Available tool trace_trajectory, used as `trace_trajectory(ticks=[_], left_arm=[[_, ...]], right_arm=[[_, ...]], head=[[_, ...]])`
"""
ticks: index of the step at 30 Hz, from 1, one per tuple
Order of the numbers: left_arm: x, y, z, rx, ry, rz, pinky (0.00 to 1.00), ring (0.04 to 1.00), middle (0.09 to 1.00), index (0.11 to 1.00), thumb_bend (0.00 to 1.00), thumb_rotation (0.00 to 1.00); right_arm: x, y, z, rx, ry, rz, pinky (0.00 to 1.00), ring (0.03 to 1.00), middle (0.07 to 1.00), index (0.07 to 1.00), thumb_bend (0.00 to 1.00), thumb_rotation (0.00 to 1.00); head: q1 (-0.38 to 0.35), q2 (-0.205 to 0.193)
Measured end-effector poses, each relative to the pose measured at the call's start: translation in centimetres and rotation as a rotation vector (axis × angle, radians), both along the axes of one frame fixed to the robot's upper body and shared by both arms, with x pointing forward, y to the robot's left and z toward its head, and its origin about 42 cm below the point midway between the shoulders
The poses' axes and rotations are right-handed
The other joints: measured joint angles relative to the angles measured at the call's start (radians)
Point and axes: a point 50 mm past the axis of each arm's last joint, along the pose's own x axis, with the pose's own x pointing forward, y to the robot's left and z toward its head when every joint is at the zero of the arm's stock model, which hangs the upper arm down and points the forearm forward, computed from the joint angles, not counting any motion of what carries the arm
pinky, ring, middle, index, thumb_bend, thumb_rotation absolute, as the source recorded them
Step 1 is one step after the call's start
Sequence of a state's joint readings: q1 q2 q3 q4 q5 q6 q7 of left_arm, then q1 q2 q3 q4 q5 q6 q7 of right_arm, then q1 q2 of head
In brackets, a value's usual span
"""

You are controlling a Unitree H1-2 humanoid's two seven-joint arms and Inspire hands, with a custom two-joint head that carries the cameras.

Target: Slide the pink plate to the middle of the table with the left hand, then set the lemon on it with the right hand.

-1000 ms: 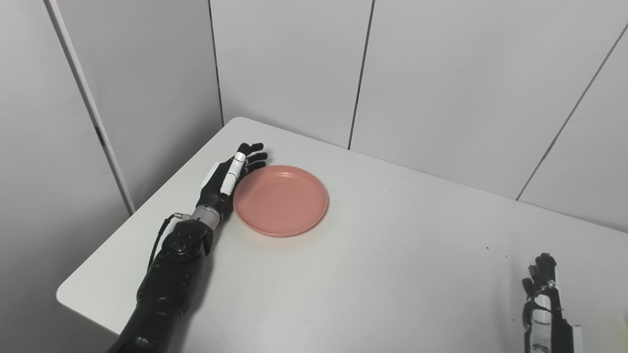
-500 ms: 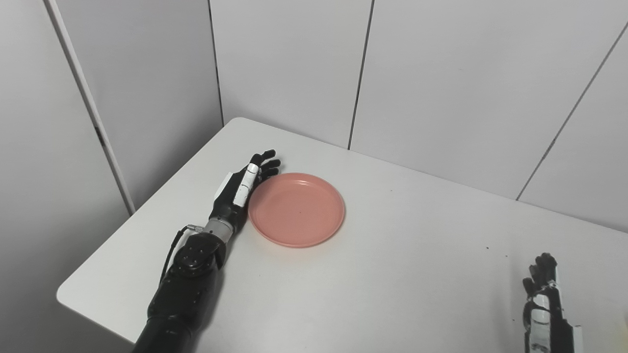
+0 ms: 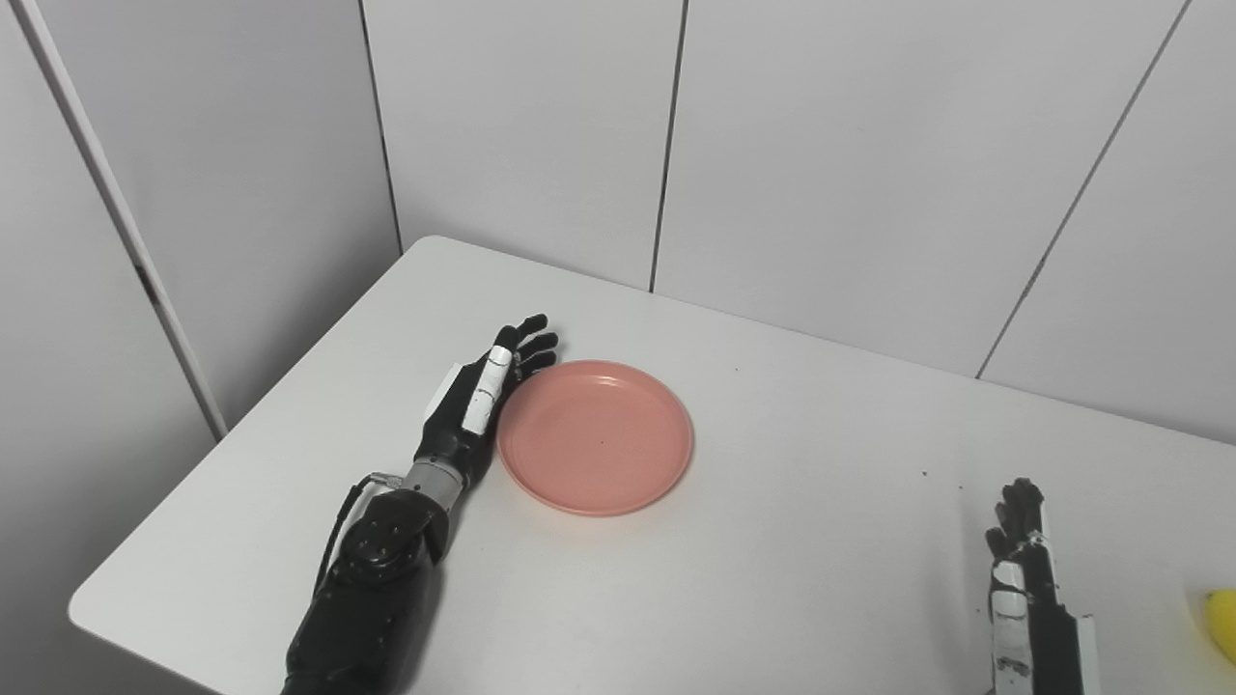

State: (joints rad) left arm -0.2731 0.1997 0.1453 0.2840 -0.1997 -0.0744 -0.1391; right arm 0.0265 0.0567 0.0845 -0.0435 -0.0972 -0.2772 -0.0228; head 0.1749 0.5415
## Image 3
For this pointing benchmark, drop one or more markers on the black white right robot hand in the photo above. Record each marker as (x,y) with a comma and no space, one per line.
(1038,618)

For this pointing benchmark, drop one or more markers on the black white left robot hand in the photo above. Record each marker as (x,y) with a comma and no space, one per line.
(473,405)

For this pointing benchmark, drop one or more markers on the yellow lemon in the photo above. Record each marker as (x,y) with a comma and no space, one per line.
(1222,625)

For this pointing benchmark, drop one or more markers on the pink round plate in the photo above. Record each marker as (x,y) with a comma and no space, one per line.
(594,439)

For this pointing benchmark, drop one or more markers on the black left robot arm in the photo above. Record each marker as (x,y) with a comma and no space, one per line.
(377,598)

